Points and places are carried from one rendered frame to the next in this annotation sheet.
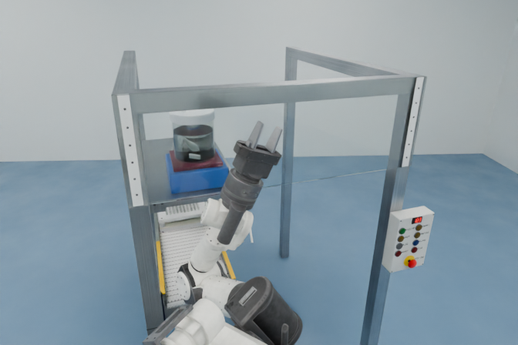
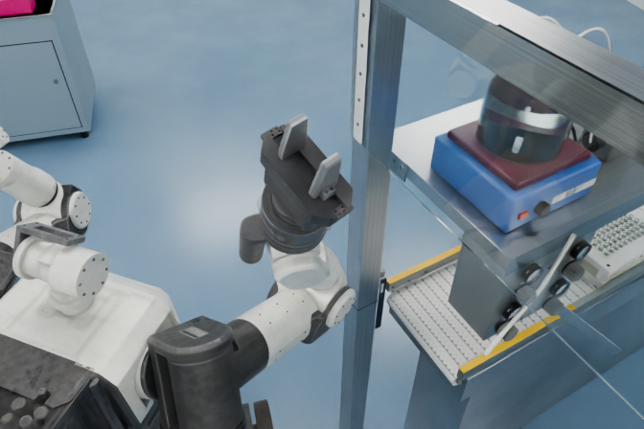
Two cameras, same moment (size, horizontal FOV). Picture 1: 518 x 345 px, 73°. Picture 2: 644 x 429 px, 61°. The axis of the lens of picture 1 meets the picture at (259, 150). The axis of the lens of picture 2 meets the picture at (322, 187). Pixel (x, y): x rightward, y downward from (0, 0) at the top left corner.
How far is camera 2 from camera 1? 0.83 m
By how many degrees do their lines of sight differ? 68
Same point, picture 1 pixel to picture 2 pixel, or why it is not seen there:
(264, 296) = (172, 349)
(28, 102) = not seen: outside the picture
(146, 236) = (359, 189)
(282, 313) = (185, 397)
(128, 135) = (362, 29)
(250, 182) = (274, 209)
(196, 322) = (56, 259)
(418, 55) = not seen: outside the picture
